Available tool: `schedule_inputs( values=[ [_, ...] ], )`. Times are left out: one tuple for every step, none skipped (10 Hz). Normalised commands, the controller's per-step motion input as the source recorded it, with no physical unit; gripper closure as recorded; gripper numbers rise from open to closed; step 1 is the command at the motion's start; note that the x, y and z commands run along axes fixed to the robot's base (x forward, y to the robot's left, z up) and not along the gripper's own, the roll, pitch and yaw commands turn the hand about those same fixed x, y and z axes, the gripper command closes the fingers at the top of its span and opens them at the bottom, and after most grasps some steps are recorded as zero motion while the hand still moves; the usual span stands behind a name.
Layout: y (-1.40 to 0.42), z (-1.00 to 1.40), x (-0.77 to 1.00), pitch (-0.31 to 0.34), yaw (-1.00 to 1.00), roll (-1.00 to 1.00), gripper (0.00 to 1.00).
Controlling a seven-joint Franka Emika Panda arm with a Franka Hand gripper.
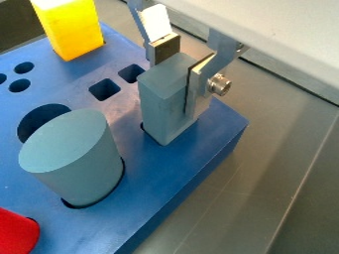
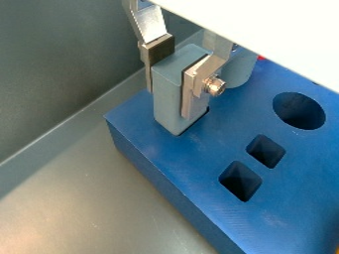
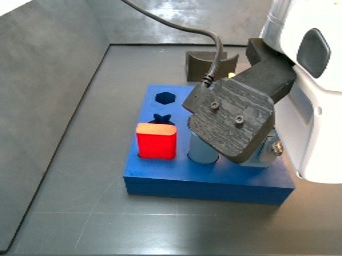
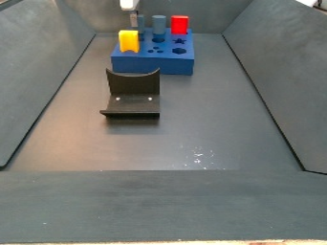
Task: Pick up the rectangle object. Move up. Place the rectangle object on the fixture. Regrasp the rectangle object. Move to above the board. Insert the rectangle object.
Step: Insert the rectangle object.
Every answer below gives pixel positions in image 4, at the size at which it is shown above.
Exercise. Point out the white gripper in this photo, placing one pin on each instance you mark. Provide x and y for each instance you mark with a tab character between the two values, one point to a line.
128	5

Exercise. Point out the light blue rectangular block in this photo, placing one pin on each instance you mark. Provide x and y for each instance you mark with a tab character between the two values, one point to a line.
140	26

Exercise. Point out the blue shape sorter board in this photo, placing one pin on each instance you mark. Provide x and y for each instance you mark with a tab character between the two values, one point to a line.
166	52

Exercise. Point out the black curved fixture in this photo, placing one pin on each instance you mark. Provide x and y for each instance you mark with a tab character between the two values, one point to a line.
133	95

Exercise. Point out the light blue cylinder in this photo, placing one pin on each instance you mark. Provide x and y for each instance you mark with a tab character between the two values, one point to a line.
158	24

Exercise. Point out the yellow arch block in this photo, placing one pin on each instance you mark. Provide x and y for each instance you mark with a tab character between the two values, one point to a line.
128	41

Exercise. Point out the red rounded block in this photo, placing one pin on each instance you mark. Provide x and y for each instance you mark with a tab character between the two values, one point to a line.
178	24

